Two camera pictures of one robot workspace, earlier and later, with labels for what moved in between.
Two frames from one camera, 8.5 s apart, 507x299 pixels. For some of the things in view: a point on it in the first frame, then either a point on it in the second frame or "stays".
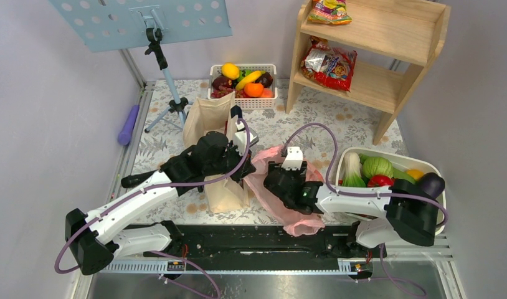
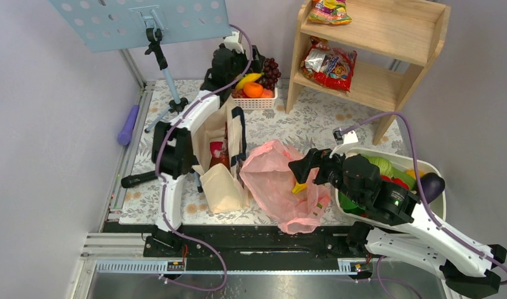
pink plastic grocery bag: [296, 223] stays
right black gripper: [301, 174] → [316, 157]
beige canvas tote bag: [230, 194] stays
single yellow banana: [248, 78] stays
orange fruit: [253, 90] stays
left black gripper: [246, 169] → [258, 60]
